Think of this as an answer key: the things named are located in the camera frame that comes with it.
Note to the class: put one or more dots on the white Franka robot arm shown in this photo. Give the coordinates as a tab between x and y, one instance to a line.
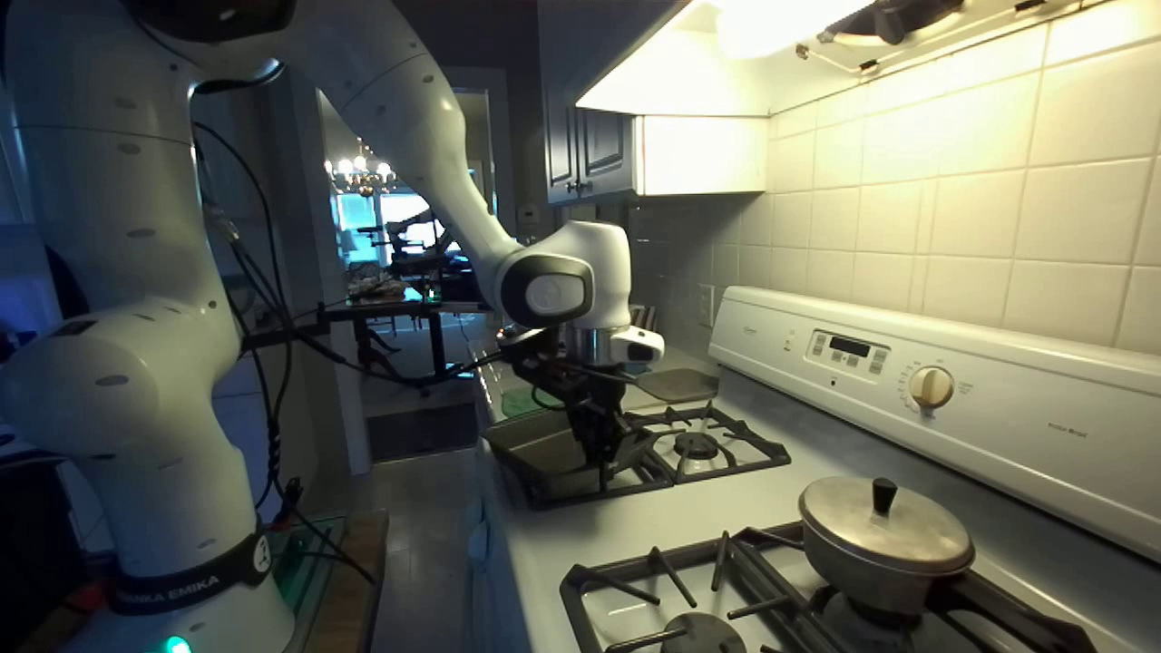
121	387

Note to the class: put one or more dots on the lit range hood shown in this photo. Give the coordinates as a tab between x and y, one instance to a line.
728	50

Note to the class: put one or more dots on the dark metal baking pan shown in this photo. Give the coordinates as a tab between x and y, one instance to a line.
540	457

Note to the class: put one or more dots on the round beige stove knob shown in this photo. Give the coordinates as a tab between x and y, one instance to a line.
929	387

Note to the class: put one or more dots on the stove clock display panel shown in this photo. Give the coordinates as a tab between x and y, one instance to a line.
852	351

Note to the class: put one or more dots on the white wall cabinet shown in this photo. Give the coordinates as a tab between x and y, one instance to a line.
690	155

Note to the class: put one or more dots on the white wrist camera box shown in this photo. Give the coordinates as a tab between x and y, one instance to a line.
641	347

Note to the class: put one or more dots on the white gas stove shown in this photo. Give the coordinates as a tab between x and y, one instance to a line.
1038	410

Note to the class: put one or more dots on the silver lid with black knob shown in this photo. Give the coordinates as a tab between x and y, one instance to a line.
883	520

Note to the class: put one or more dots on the bright window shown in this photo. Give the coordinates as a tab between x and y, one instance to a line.
364	223

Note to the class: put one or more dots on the silver metal pot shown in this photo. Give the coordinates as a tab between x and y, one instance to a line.
883	584

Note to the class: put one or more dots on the round black burner cap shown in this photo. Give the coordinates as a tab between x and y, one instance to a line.
701	637
699	443

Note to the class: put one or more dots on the wooden board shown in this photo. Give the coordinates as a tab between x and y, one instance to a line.
351	581

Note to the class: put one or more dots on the black stove grate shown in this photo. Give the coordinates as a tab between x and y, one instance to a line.
728	466
748	568

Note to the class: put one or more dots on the black background table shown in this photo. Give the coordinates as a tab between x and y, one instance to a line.
402	308

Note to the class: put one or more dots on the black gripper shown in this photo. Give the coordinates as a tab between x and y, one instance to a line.
581	387

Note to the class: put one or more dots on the lit chandelier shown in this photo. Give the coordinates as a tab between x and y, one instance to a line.
361	171

